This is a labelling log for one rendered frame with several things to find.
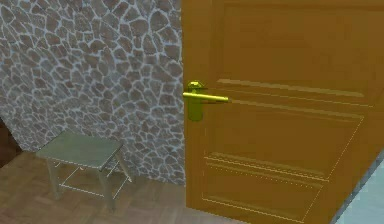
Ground small grey-green stool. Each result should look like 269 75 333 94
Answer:
35 130 133 212

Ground orange wooden room door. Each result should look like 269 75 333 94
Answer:
180 0 384 224

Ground yellow door handle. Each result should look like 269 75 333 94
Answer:
182 79 230 122

